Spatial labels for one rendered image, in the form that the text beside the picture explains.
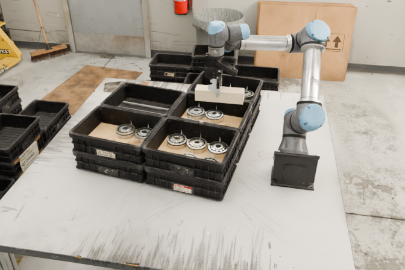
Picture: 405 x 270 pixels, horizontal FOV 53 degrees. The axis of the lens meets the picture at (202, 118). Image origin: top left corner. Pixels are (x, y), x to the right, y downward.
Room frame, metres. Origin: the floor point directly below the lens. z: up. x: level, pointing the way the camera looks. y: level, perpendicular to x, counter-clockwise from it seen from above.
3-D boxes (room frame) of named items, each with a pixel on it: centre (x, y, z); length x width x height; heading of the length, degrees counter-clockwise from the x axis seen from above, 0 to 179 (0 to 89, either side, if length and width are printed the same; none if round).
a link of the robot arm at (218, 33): (1.80, -0.07, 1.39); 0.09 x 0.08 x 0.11; 107
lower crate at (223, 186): (1.62, 0.05, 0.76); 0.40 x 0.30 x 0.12; 72
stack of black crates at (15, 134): (2.20, 1.29, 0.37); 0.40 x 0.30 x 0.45; 170
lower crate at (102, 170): (1.74, 0.43, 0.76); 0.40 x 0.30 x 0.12; 72
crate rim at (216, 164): (1.62, 0.05, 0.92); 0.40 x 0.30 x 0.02; 72
